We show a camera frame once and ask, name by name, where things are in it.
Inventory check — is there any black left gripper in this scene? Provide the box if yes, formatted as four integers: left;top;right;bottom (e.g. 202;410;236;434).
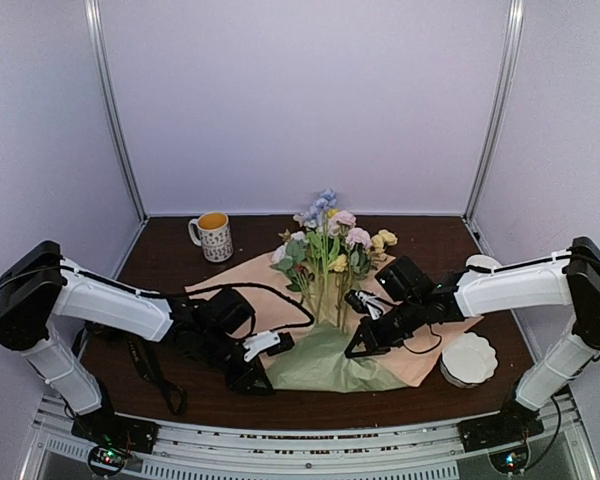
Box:
198;327;274;396

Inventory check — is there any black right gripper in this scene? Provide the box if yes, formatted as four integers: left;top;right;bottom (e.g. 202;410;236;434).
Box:
346;296;425;358

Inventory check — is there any wrapping paper sheet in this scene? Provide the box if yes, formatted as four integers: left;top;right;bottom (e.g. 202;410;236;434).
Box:
184;253;483;393

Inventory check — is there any pale yellow flower stem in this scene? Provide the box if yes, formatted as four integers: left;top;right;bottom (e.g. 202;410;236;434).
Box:
371;229;398;261

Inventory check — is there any pink rose flower stem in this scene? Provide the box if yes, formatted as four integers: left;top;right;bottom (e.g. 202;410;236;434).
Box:
340;217;371;330

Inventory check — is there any white pink flower stem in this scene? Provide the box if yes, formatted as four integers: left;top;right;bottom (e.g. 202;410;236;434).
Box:
270;231;324;320

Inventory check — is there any peach flower stem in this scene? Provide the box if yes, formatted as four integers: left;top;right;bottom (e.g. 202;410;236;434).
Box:
271;213;317;284

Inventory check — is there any blue flower stem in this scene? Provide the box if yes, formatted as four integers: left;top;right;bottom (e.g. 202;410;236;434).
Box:
301;188;337;321

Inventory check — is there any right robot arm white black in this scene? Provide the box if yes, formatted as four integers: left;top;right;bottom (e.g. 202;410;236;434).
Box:
345;237;600;442

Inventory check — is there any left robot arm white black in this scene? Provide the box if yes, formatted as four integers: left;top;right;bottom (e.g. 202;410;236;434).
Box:
0;241;294;444

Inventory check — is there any scalloped white bowl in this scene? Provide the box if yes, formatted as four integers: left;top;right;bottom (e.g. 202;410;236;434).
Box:
440;332;498;388

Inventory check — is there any small white bowl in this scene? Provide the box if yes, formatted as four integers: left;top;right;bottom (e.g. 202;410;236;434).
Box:
465;254;502;273

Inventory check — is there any patterned mug yellow inside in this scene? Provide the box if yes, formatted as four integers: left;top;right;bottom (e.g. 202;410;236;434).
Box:
187;212;234;263

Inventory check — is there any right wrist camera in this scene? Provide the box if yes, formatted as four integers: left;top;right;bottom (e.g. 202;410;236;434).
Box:
344;290;394;321

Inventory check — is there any black camera strap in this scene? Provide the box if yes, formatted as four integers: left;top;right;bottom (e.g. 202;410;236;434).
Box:
83;322;188;416

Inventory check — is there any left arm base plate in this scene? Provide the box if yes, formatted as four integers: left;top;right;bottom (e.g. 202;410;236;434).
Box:
71;411;159;454

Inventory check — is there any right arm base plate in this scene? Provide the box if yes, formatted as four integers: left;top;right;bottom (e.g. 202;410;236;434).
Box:
457;413;544;452

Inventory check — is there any right aluminium frame post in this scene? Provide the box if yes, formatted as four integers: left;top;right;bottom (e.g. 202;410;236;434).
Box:
464;0;525;223

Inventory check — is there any aluminium frame post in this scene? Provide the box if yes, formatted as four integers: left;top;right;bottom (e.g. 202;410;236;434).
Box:
464;0;525;223
84;0;149;224

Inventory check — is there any left aluminium frame post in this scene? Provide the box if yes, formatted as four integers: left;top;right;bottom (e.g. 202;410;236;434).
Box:
84;0;149;224

